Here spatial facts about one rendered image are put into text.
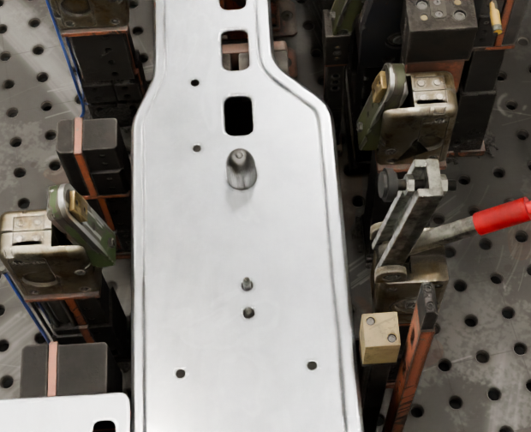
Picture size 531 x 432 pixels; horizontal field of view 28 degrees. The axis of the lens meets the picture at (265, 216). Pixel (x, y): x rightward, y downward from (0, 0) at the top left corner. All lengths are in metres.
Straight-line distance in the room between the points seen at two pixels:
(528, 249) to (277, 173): 0.45
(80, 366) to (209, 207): 0.21
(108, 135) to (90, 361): 0.26
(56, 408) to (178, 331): 0.14
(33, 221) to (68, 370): 0.15
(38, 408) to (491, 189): 0.71
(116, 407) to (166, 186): 0.24
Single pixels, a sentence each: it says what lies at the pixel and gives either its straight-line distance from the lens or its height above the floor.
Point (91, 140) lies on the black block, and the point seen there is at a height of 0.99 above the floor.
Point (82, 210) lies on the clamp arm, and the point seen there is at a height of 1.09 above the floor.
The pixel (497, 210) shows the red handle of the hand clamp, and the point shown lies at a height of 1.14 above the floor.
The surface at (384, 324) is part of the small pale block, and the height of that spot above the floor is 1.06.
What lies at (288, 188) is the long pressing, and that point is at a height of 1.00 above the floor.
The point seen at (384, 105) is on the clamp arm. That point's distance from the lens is 1.11.
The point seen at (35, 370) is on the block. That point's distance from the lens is 1.12.
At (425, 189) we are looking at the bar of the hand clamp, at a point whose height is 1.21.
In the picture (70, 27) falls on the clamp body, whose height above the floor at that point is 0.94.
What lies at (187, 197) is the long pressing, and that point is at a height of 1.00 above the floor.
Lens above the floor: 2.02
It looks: 64 degrees down
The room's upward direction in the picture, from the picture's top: 4 degrees counter-clockwise
